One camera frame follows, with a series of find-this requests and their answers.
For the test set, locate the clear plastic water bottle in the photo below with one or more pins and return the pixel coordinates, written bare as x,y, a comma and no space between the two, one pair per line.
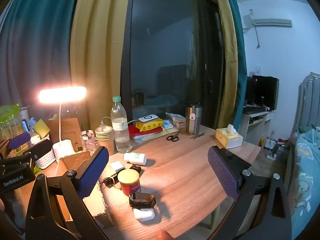
121,130

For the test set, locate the cardboard box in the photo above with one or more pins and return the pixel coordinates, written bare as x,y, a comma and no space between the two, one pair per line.
75,158

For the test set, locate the black computer monitor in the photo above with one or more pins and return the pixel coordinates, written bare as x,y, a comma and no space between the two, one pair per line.
265,90

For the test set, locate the cream paper envelope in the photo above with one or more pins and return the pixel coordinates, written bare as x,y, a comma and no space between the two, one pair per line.
160,135

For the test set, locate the small black box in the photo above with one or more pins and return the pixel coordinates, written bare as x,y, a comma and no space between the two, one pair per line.
135,168

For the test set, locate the white charger block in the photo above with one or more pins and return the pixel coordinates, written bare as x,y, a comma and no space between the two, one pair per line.
117,166

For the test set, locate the teal curtain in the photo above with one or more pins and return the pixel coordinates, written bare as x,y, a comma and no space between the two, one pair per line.
240,55
37,30

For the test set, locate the white earbuds case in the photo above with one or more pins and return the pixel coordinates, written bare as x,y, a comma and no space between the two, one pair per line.
144,215

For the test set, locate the white air conditioner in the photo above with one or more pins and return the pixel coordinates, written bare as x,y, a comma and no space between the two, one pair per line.
271,22

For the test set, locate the yellow curtain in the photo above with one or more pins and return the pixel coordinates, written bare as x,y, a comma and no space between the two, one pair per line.
226,42
100,42

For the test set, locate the red book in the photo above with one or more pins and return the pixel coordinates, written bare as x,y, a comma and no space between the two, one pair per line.
145,132

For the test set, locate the white power bank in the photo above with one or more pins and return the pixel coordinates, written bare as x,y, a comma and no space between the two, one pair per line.
148,118

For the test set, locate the white pill bottle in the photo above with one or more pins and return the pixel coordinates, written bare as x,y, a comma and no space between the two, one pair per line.
135,158

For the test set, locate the dark glass sliding door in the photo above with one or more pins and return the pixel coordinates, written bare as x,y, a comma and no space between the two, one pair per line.
170,42

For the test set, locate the clear glass with stickers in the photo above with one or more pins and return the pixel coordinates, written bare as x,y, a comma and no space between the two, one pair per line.
88,140

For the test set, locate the blue white packet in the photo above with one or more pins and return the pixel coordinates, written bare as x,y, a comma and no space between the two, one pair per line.
167,124

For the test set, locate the grey padded headboard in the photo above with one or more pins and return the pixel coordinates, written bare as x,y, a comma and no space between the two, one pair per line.
310,100

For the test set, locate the printed blue blanket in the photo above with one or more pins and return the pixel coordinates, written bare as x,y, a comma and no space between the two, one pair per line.
306,180

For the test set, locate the white desk lamp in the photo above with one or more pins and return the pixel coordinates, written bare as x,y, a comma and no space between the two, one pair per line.
62,94

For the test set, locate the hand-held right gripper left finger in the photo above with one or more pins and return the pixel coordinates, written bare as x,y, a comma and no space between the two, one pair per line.
91,172

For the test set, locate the yellow green sponge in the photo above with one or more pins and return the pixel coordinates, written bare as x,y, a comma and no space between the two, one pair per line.
41,127

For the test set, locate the brown leather wristwatch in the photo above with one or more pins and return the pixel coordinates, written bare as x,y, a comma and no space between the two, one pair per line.
142,201

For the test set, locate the yellow tissue box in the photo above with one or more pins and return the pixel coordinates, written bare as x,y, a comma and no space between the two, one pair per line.
228,138

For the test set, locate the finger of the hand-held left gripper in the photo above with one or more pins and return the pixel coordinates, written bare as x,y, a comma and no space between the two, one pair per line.
19,140
38,150

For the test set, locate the brown lamp packaging carton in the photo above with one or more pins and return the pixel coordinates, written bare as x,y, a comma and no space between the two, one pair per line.
67,130

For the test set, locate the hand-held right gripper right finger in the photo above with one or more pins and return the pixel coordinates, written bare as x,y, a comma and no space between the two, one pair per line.
222,172

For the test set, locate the green tissue pack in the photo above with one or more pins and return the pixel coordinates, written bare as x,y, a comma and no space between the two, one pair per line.
8,112

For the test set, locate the stack of brown paper cups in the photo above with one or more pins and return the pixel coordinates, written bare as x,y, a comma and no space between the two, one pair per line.
105,138

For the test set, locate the light wooden computer desk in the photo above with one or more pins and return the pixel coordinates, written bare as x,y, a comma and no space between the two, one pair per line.
252,127

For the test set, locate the white paper box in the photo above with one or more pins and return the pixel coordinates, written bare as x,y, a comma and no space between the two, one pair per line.
175,117

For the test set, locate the steel tumbler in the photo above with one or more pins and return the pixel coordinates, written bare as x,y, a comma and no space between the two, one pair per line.
193,120

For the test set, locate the red can with yellow lid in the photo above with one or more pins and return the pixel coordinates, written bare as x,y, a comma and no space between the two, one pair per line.
130,183

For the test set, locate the metal keys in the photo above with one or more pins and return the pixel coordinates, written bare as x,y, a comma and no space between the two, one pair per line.
197,135

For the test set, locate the black scissors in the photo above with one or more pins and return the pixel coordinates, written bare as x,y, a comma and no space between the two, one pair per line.
172,137

